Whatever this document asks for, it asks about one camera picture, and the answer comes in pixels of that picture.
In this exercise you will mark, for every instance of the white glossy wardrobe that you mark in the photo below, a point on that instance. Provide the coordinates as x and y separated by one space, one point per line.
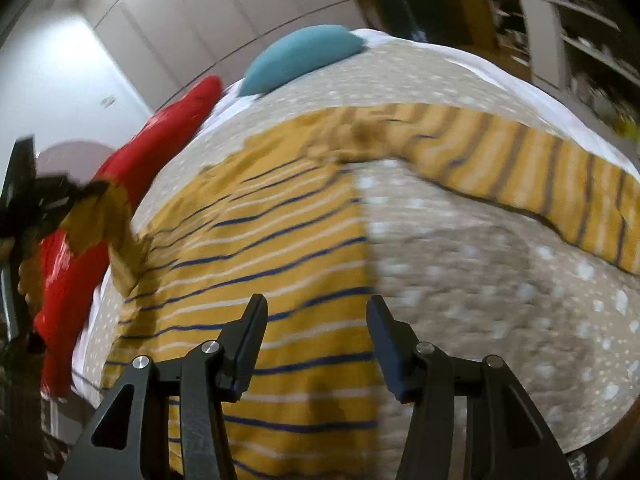
163 46

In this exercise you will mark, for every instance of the teal cushion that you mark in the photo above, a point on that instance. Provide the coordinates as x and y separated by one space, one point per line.
298 54

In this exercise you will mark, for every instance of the red pillow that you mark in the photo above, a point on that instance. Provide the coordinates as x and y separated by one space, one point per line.
75 258

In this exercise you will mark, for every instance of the round pink headboard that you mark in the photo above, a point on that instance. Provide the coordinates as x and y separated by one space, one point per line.
78 159

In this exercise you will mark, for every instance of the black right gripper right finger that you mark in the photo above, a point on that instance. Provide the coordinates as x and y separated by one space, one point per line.
506 436

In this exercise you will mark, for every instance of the yellow striped small garment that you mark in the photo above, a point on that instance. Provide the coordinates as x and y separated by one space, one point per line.
280 269

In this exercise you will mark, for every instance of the white shelf unit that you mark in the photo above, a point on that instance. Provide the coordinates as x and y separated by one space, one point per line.
584 52

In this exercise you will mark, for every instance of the beige dotted bed cover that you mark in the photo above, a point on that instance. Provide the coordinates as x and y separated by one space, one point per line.
475 259

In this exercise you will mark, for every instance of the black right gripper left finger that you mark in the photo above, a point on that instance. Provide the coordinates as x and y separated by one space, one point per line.
163 420

